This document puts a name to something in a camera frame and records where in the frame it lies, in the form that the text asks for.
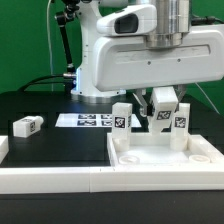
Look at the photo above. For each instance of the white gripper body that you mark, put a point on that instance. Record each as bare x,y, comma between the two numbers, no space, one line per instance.
127,62

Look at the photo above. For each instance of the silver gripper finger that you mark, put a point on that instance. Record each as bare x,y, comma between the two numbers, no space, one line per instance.
181,91
139,96

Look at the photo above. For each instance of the white square table top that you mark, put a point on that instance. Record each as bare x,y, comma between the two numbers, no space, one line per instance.
146,150

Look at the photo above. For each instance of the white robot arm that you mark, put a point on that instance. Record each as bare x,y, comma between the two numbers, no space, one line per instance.
147,43

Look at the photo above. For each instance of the white marker sheet with tags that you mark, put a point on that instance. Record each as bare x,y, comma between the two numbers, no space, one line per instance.
78,120

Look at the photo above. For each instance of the white U-shaped fence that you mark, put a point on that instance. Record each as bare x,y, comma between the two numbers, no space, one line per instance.
111,178

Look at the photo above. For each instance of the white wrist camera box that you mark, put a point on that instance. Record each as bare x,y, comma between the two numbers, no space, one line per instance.
132,20

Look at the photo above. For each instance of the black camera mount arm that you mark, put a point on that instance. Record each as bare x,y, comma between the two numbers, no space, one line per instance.
62,18

